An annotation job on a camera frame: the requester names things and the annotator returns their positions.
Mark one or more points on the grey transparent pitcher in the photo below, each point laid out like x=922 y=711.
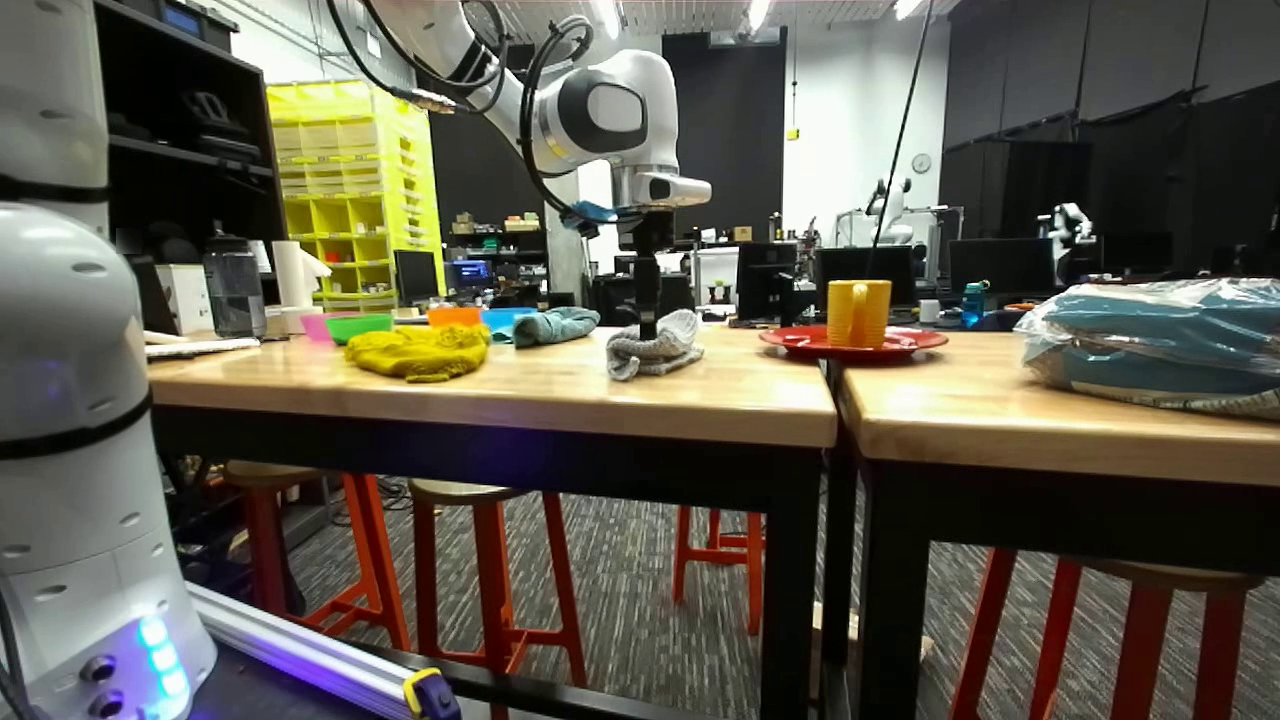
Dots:
x=233 y=288

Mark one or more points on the green plastic bowl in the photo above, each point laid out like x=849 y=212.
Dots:
x=363 y=326

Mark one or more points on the narrow black monitor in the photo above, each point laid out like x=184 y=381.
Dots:
x=765 y=277

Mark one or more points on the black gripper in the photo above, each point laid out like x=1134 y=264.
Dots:
x=651 y=243

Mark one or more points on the blue wrist camera housing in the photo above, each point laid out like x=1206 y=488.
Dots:
x=586 y=219

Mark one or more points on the plastic bag of blue cloths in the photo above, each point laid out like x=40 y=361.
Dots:
x=1160 y=347

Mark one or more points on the pink plastic bowl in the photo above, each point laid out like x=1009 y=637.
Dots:
x=316 y=329

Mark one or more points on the orange plastic bowl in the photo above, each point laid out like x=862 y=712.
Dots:
x=458 y=318

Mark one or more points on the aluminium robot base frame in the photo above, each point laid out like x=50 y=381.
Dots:
x=304 y=661

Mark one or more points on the long wooden table black frame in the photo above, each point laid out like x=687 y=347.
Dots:
x=533 y=402

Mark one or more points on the red plate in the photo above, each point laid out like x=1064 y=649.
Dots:
x=922 y=343

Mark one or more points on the blue plastic bowl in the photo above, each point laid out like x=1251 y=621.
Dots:
x=506 y=318

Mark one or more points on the yellow mug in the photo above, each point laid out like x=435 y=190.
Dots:
x=857 y=312

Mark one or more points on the yellow-green knitted cloth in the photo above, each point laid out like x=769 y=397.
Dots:
x=416 y=352

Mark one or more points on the blue bottle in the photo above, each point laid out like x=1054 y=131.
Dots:
x=976 y=307

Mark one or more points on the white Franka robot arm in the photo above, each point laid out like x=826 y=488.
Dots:
x=81 y=441

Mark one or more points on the black shelving unit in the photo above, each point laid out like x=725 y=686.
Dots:
x=184 y=146

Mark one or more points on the grey knitted cloth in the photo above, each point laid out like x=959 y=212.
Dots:
x=661 y=352

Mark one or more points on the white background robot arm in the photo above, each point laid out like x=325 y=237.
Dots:
x=1069 y=232

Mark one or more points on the short wooden table black frame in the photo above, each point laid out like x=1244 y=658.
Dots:
x=1064 y=427

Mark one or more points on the orange stool wooden seat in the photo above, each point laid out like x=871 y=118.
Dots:
x=1144 y=640
x=496 y=575
x=367 y=545
x=722 y=545

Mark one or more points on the wide black monitor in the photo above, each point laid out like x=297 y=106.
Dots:
x=864 y=264

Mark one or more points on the yellow storage bin rack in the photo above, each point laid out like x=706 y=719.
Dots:
x=352 y=186

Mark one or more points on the teal knitted cloth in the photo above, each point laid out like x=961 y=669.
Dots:
x=555 y=326

